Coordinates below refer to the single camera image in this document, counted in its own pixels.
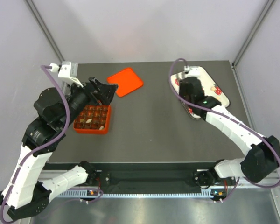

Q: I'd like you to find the white strawberry tray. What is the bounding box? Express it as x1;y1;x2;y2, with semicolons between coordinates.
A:
169;66;230;107

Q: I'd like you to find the orange box lid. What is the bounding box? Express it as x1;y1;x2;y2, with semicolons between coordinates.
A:
107;68;143;97

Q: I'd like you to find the orange chocolate box with grid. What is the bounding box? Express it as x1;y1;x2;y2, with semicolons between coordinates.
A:
73;105;112;135

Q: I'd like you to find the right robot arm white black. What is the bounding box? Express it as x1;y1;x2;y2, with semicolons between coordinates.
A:
177;77;280;185

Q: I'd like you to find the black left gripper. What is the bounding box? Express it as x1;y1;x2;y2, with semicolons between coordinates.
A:
61;76;119;128

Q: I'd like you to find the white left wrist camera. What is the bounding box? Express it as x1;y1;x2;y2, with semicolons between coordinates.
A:
58;61;78;84

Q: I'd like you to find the aluminium rail frame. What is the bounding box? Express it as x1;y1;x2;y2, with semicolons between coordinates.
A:
24;164;280;224

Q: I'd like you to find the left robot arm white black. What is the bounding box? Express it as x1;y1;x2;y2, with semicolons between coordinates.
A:
0;77;118;222

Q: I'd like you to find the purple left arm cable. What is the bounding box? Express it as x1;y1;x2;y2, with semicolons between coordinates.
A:
0;64;103;224

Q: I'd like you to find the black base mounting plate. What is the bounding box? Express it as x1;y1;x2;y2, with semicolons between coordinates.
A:
84;169;236;194

